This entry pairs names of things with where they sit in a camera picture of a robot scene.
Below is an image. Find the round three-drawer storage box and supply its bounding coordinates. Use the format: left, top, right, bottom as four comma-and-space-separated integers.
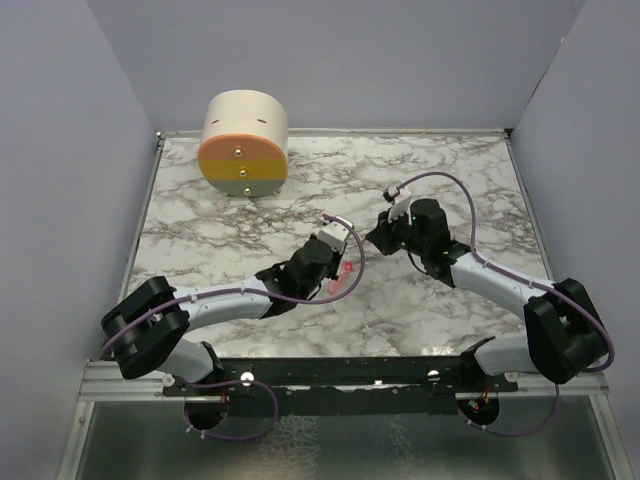
197, 90, 288, 198

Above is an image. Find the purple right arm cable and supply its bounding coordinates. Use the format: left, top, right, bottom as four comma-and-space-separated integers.
394, 171, 617, 435

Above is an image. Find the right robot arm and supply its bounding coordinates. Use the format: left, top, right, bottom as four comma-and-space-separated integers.
365, 199, 609, 391

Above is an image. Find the pink strap keyring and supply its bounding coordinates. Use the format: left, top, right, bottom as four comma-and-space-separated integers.
327, 261, 354, 296

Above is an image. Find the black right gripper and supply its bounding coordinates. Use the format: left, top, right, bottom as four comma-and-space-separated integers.
367, 205, 429, 257

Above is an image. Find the aluminium table frame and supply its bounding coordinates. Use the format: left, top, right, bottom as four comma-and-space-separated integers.
60, 131, 628, 479

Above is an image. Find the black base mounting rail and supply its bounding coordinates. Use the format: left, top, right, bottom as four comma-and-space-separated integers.
163, 356, 518, 418

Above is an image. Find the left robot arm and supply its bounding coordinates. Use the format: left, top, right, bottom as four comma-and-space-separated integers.
101, 222, 349, 395

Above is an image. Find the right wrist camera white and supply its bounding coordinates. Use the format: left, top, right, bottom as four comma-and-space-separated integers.
383, 183, 412, 223

